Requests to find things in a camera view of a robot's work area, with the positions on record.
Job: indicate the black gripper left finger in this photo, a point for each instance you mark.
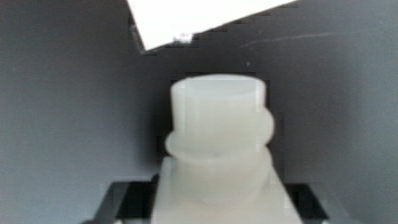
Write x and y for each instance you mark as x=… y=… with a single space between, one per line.
x=126 y=204

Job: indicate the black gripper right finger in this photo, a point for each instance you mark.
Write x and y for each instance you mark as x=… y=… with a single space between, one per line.
x=314 y=204

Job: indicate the white table leg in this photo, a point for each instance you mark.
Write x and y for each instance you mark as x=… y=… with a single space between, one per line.
x=219 y=187

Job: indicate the white marker sheet with tags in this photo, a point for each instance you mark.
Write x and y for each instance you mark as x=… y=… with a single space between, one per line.
x=172 y=19

